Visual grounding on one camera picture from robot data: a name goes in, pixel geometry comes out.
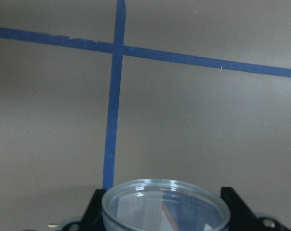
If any clear plastic tennis ball can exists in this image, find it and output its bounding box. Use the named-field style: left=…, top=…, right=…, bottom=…
left=102, top=179, right=231, bottom=231

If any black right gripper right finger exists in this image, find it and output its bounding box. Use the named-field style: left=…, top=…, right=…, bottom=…
left=220, top=187, right=290, bottom=231

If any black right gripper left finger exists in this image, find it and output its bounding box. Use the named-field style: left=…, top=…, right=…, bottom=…
left=81, top=189, right=106, bottom=231

